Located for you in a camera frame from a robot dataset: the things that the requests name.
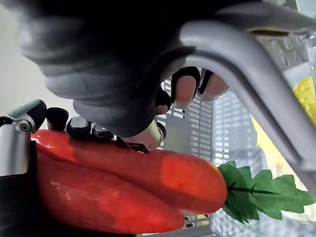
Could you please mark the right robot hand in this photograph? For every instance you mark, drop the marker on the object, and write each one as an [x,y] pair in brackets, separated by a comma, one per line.
[103,64]

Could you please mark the orange carrot with green leaves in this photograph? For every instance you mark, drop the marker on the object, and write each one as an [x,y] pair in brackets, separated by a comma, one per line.
[172,177]

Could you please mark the red-orange vegetable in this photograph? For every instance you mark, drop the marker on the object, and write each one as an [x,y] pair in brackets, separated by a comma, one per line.
[103,205]

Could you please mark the yellow vegetable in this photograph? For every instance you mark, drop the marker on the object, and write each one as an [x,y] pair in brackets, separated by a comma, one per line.
[306,95]

